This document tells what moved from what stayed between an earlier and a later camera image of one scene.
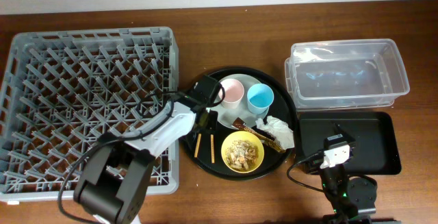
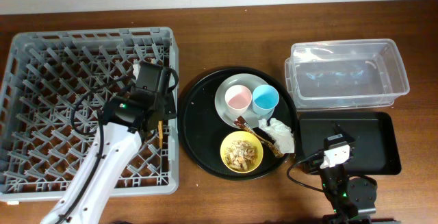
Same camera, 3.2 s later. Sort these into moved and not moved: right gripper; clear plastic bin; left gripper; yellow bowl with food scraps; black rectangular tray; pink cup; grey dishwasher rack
Moved: pink cup; left gripper
Not moved: right gripper; yellow bowl with food scraps; black rectangular tray; grey dishwasher rack; clear plastic bin
